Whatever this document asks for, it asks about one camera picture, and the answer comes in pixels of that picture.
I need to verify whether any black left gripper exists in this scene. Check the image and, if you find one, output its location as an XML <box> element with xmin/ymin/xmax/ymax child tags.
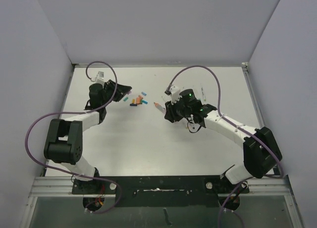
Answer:
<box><xmin>101</xmin><ymin>80</ymin><xmax>131</xmax><ymax>107</ymax></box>

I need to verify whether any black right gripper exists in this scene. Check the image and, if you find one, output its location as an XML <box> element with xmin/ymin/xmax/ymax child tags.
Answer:
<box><xmin>166</xmin><ymin>96</ymin><xmax>192</xmax><ymax>123</ymax></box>

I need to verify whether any orange cap highlighter pen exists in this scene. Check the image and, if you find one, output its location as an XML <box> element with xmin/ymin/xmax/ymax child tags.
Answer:
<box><xmin>154</xmin><ymin>102</ymin><xmax>166</xmax><ymax>114</ymax></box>

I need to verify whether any lime green marker pen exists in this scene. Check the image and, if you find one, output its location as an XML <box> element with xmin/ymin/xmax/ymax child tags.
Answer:
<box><xmin>201</xmin><ymin>84</ymin><xmax>207</xmax><ymax>102</ymax></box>

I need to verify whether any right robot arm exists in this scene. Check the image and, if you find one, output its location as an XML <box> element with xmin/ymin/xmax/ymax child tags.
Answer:
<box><xmin>164</xmin><ymin>86</ymin><xmax>282</xmax><ymax>193</ymax></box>

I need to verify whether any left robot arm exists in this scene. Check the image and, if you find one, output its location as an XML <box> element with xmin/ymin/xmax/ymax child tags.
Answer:
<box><xmin>44</xmin><ymin>80</ymin><xmax>132</xmax><ymax>194</ymax></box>

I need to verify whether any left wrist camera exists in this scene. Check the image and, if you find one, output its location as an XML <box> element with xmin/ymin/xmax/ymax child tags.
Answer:
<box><xmin>91</xmin><ymin>71</ymin><xmax>105</xmax><ymax>86</ymax></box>

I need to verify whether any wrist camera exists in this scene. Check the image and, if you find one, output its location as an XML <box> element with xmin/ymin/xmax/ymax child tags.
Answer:
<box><xmin>164</xmin><ymin>86</ymin><xmax>181</xmax><ymax>104</ymax></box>
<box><xmin>91</xmin><ymin>71</ymin><xmax>105</xmax><ymax>86</ymax></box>

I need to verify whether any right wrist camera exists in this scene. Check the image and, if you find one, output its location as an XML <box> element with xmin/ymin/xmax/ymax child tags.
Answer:
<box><xmin>164</xmin><ymin>86</ymin><xmax>181</xmax><ymax>104</ymax></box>

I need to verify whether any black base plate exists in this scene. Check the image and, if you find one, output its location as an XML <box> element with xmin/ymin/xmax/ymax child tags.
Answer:
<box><xmin>72</xmin><ymin>175</ymin><xmax>249</xmax><ymax>211</ymax></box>

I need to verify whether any aluminium frame rail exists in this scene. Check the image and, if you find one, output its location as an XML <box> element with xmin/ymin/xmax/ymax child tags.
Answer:
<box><xmin>29</xmin><ymin>175</ymin><xmax>292</xmax><ymax>198</ymax></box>

